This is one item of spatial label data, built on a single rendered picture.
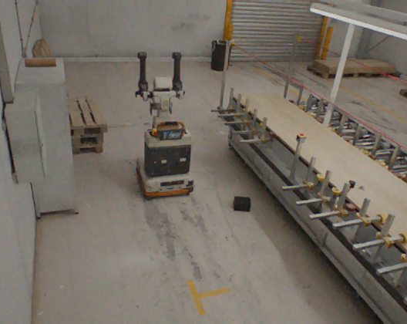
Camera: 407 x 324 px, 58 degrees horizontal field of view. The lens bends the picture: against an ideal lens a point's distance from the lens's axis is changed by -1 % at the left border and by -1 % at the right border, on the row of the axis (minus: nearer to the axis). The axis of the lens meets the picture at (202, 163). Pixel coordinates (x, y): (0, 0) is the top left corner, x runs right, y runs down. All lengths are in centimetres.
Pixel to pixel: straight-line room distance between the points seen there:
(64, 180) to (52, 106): 85
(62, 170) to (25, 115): 137
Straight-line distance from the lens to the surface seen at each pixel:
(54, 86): 383
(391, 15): 350
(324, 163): 414
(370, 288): 384
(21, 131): 302
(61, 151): 411
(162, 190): 464
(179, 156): 453
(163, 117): 469
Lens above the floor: 274
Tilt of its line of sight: 30 degrees down
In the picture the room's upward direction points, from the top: 6 degrees clockwise
